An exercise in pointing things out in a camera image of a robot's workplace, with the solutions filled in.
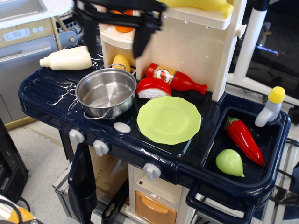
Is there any orange toy drawer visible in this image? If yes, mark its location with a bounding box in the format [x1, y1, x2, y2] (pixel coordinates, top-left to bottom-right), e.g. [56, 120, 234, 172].
[135, 191, 177, 224]

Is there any red toy chili pepper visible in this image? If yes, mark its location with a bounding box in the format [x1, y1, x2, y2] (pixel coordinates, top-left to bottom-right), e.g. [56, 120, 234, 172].
[224, 116, 265, 166]

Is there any grey stove knob left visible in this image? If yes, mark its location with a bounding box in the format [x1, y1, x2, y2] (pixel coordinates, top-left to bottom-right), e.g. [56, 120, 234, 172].
[69, 129, 85, 146]

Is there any navy open oven door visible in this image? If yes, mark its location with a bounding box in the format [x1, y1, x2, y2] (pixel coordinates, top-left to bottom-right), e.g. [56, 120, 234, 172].
[68, 143, 97, 224]

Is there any red white toy sushi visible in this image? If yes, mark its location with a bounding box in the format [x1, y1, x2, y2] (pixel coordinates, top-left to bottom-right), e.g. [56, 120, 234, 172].
[136, 77, 172, 99]

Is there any grey oval button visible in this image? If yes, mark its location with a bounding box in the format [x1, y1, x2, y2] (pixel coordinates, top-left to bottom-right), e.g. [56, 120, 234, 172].
[114, 122, 131, 133]

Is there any stainless steel pot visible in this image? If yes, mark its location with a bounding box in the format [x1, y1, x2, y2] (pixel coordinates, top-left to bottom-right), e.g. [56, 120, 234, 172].
[75, 68, 137, 120]

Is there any navy toy kitchen counter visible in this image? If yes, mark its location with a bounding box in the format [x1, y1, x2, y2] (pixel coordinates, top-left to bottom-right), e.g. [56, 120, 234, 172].
[18, 68, 291, 224]

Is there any green toy pear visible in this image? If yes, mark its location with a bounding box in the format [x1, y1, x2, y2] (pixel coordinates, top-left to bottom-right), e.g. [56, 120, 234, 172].
[215, 149, 245, 178]

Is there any red toy ketchup bottle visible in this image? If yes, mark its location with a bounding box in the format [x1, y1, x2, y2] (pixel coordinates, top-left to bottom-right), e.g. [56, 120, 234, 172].
[145, 63, 207, 95]

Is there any grey toy dishwasher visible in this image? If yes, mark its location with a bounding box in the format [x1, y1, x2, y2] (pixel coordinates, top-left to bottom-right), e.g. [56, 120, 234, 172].
[0, 18, 58, 123]

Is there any cream toy kitchen shelf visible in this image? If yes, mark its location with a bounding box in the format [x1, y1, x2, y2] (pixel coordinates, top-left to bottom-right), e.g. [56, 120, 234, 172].
[100, 0, 246, 101]

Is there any grey yellow toy faucet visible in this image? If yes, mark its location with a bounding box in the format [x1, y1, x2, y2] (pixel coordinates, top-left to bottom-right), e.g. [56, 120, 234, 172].
[255, 86, 285, 127]

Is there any white toy mayonnaise bottle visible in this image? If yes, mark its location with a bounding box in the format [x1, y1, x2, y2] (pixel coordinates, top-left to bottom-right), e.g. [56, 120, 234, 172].
[39, 46, 93, 70]

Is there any grey stove knob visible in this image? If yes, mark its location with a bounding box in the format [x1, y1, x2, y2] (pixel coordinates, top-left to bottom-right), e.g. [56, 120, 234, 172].
[143, 163, 161, 181]
[93, 140, 109, 157]
[69, 129, 85, 146]

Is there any grey stove knob right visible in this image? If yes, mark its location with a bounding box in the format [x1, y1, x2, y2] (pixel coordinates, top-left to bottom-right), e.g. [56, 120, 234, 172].
[143, 163, 161, 181]

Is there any yellow toy banana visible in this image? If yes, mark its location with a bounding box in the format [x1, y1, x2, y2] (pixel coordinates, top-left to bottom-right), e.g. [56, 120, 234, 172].
[162, 0, 234, 18]

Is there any grey stove knob middle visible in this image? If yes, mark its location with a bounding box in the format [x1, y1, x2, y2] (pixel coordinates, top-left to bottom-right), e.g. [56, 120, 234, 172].
[93, 140, 109, 157]

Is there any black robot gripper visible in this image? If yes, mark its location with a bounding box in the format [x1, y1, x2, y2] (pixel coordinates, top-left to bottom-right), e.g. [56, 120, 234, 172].
[74, 0, 167, 58]

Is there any orange toy carrot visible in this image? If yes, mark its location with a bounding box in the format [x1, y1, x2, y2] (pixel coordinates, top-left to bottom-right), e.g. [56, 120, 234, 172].
[111, 10, 134, 33]

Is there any light green plastic plate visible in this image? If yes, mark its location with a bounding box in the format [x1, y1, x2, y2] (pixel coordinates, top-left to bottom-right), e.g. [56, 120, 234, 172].
[137, 96, 202, 145]

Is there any yellow toy corn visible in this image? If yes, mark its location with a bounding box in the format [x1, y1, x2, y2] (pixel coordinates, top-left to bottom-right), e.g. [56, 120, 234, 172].
[112, 54, 131, 72]

